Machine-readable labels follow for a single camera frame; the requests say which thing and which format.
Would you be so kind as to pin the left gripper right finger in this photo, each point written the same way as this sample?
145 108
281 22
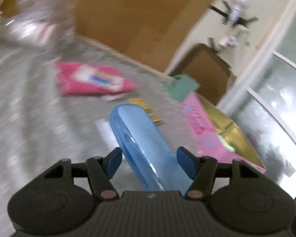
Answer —
201 170

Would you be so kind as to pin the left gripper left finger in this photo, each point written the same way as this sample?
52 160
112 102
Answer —
100 171

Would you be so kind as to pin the white tissue pack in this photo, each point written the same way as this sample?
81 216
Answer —
107 134

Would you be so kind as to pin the blue soft pack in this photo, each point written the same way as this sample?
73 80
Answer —
146 150

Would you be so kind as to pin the yellow small packet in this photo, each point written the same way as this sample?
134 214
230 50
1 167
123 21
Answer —
139 102

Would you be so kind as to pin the pink towel cloth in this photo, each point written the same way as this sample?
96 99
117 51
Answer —
69 86

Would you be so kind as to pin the colourful card label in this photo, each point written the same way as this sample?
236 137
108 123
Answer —
90 75

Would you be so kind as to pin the pink cookie tin box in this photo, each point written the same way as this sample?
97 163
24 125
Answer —
216 135

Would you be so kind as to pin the grey floral tablecloth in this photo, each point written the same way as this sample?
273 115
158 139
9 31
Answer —
39 126

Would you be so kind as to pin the teal plastic mug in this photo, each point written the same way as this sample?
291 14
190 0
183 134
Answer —
181 86

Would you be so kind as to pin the frosted glass window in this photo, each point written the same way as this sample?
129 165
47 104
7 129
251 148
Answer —
267 113

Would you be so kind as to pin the large cardboard sheet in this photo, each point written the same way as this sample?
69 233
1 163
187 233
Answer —
148 31

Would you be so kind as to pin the clear plastic bag with cups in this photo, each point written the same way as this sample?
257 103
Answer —
45 25

